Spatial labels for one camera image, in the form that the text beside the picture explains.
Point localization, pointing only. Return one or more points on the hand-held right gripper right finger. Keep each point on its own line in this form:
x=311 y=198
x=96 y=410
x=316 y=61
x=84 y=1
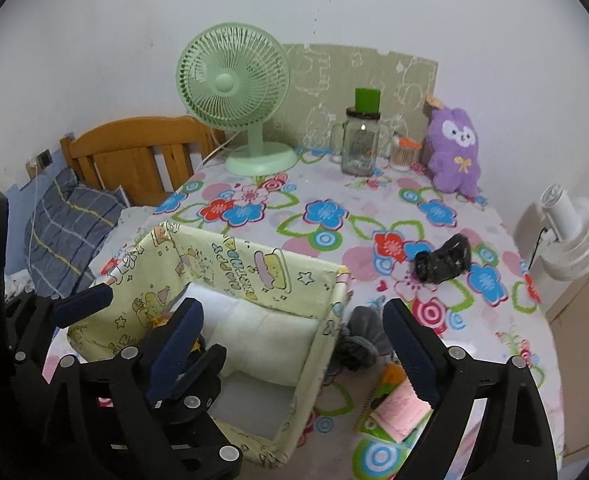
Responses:
x=414 y=360

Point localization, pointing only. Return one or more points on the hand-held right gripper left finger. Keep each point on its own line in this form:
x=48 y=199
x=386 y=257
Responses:
x=174 y=355

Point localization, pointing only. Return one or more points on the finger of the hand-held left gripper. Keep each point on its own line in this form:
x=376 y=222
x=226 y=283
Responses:
x=82 y=305
x=207 y=375

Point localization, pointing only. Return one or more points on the black socks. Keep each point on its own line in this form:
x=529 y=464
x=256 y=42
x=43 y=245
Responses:
x=442 y=260

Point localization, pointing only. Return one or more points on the yellow fabric storage box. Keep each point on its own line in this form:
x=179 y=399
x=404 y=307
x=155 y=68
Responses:
x=234 y=260

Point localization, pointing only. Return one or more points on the orange small packet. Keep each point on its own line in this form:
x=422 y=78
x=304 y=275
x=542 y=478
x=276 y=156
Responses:
x=393 y=374

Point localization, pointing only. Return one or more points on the blue bedsheet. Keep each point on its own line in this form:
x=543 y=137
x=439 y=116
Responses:
x=17 y=230

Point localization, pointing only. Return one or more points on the pink notebook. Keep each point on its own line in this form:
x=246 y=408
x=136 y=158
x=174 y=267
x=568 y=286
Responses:
x=399 y=405

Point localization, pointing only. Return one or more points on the white foam liner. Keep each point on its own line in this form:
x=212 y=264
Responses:
x=264 y=340

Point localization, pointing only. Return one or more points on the grey striped pillow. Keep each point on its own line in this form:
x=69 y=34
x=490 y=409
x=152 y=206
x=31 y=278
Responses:
x=69 y=230

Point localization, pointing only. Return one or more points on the purple plush toy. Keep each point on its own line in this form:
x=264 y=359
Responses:
x=454 y=170

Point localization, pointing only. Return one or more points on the white circulator fan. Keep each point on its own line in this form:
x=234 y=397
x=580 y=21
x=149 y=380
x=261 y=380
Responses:
x=574 y=240

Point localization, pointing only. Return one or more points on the cotton swab container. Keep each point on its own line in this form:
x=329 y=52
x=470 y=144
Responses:
x=402 y=157

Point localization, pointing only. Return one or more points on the glass jar mug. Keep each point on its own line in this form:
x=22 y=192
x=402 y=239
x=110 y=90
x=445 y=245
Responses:
x=359 y=150

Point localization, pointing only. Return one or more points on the green plastic cup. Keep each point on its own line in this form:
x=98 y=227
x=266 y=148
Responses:
x=368 y=101

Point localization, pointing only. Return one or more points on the green desk fan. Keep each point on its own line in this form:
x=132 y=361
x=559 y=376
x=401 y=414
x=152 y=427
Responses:
x=224 y=82

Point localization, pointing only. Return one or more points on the beige patterned board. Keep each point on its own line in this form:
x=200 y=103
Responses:
x=324 y=75

